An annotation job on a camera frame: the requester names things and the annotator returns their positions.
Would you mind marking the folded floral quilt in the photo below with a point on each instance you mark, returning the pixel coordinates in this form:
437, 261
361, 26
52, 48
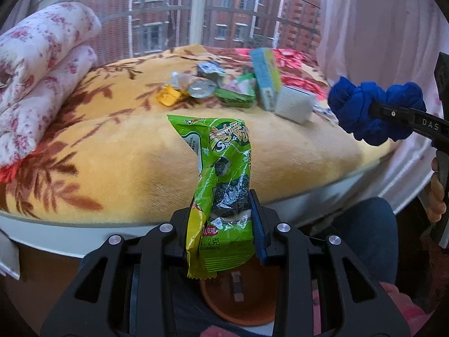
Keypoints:
42, 70

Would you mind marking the orange plastic basin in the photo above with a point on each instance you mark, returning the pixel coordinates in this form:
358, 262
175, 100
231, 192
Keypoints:
252, 309

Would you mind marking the clear crumpled plastic wrapper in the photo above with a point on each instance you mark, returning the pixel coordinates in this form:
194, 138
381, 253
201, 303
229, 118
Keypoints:
179, 79

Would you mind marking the person's blue jeans leg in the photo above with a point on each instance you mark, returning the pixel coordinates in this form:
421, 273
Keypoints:
361, 231

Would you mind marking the yellow wrapper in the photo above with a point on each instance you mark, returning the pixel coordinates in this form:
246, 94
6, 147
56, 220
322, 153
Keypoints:
168, 95

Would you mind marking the white cardboard box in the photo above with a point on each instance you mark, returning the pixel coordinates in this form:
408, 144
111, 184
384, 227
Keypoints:
293, 107

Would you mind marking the teal cardboard box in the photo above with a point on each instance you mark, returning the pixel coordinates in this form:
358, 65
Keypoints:
265, 73

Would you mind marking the green seaweed snack packet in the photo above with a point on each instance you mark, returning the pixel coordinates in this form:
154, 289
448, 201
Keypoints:
217, 182

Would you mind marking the green flat snack packet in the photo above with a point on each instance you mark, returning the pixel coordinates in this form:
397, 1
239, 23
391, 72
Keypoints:
235, 99

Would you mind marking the pale pink green packet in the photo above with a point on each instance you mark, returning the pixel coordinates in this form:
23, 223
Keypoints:
242, 84

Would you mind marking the white bed frame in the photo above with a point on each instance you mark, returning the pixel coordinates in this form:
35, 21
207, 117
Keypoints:
105, 230

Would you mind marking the pale pink curtain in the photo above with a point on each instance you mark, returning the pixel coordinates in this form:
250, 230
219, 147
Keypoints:
371, 35

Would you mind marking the blue knotted cloth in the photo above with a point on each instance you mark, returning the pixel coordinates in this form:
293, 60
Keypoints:
354, 108

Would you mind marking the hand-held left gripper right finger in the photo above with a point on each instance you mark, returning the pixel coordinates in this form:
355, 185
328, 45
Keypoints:
259, 231

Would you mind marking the blue white crumpled packet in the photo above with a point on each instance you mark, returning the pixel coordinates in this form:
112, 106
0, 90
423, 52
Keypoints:
209, 69

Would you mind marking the white window frame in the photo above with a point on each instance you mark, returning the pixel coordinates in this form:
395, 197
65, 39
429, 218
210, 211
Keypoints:
194, 10

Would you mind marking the person's right hand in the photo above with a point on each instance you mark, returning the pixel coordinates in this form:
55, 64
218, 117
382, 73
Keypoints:
436, 196

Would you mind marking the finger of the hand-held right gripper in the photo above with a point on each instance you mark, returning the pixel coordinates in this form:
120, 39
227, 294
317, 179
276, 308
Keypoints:
393, 113

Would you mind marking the red brick building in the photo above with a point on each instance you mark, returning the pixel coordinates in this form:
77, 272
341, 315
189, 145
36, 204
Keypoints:
238, 7

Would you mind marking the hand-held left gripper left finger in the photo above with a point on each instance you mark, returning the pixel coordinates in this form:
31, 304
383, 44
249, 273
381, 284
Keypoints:
179, 238

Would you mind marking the round foil lid cup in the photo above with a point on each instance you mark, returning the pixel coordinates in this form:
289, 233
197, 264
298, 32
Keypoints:
201, 87

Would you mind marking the yellow leaf print blanket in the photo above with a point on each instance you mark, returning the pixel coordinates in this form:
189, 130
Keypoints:
122, 154

